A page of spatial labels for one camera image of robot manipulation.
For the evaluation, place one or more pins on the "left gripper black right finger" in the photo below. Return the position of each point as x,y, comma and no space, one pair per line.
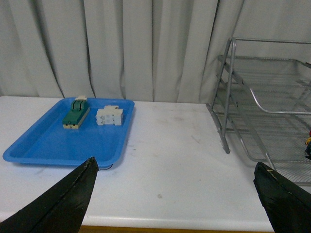
287,205

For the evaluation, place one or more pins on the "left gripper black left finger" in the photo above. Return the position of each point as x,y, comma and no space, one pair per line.
61,209

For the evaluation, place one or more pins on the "red mushroom push button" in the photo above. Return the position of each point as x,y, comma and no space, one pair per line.
308,147

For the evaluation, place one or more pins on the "silver mesh three-tier rack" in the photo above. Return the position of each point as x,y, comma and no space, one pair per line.
266,103

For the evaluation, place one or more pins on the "blue plastic tray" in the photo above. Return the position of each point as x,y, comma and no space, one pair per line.
47,143

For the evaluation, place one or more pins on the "white circuit breaker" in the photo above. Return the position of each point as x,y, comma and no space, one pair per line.
109,115

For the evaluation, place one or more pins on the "grey-white curtain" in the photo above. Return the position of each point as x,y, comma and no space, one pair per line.
148,50

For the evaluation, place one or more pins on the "green knife switch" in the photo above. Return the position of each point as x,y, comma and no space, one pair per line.
79,110

